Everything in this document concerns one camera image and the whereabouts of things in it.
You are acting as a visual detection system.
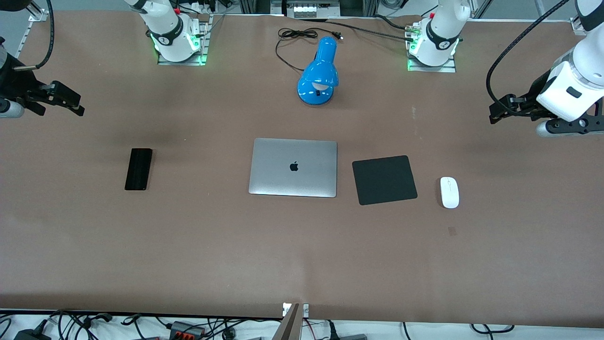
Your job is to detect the grey connector box red levers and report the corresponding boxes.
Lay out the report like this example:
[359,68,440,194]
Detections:
[169,320,207,340]

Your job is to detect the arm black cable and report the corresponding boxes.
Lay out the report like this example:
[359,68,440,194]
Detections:
[486,0,571,119]
[13,0,55,71]

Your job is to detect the blue desk lamp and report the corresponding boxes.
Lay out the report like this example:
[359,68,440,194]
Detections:
[297,36,340,106]

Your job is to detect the white computer mouse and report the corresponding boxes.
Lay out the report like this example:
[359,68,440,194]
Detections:
[440,177,460,209]

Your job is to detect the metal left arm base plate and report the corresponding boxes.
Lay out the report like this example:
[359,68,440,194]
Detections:
[406,24,457,73]

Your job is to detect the black smartphone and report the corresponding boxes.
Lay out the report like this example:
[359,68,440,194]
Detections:
[125,148,153,191]

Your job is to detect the black power adapter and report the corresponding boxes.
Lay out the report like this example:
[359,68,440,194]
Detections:
[13,319,51,340]

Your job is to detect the white power strip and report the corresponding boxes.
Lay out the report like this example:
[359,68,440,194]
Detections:
[283,0,341,18]

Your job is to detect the metal post with bracket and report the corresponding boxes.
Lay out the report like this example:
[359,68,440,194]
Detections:
[281,302,310,340]

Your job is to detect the black lamp power cord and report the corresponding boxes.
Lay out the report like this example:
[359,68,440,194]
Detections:
[275,27,344,72]

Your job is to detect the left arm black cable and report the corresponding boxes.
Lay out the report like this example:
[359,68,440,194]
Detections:
[486,0,571,119]

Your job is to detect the black braided base cable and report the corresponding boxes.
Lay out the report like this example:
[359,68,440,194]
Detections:
[302,18,417,43]

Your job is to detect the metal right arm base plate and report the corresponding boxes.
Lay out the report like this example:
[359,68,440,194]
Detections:
[157,14,214,66]

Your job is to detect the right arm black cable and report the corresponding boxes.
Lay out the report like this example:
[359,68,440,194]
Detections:
[13,0,55,71]

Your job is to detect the black plug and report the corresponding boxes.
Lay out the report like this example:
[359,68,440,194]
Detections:
[326,320,368,340]

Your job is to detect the silver closed laptop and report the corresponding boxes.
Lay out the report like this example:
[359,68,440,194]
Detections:
[248,137,338,198]

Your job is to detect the black mouse pad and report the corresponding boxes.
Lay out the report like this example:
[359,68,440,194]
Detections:
[352,155,419,206]

